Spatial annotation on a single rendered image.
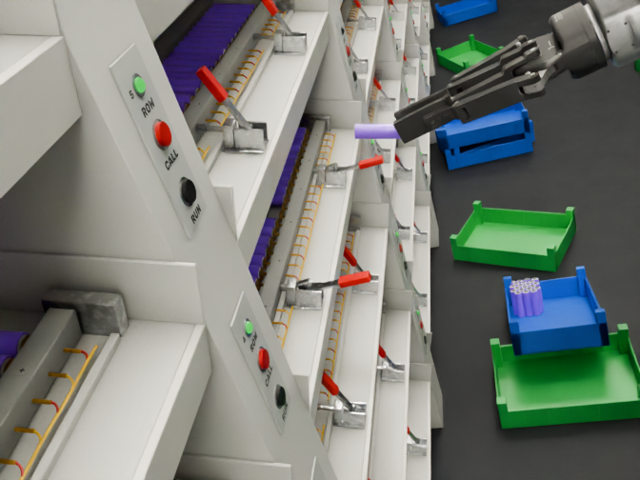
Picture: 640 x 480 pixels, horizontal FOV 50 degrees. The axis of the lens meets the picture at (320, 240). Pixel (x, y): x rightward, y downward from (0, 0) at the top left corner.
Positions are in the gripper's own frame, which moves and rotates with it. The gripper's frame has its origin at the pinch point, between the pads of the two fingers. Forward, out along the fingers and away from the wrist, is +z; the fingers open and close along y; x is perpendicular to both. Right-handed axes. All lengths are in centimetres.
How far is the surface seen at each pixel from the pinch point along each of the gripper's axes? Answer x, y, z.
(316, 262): 7.1, 10.0, 18.1
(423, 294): 64, -53, 33
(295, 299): 5.8, 18.1, 18.9
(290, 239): 3.3, 8.9, 19.7
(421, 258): 65, -71, 34
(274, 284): 3.2, 17.7, 20.1
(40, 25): -31, 43, 6
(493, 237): 85, -97, 20
